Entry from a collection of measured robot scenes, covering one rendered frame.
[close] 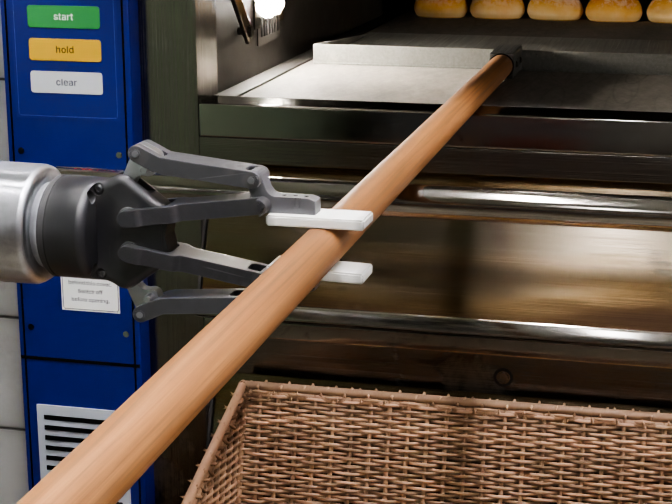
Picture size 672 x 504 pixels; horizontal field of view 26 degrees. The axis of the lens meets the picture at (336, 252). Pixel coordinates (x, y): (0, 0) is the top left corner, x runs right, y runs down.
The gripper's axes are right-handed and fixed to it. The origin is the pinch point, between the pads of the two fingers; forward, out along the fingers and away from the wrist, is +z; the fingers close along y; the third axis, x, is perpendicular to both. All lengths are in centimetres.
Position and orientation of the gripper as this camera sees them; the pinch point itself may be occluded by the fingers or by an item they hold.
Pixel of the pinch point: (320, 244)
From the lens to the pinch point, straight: 102.1
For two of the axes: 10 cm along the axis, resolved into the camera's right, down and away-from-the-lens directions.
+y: -0.1, 9.7, 2.6
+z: 9.7, 0.7, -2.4
